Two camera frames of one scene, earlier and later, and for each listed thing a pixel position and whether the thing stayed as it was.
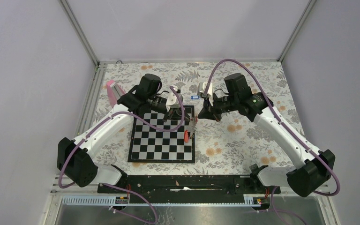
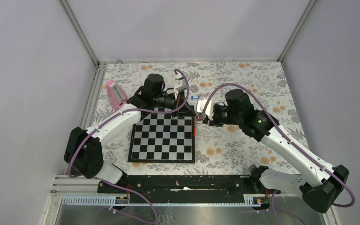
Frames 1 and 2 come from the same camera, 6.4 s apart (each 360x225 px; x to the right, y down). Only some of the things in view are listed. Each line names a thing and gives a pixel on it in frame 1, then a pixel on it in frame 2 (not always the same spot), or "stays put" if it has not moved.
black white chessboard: x=148 y=145 stays put
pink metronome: x=114 y=91 stays put
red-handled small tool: x=187 y=135 -> x=194 y=131
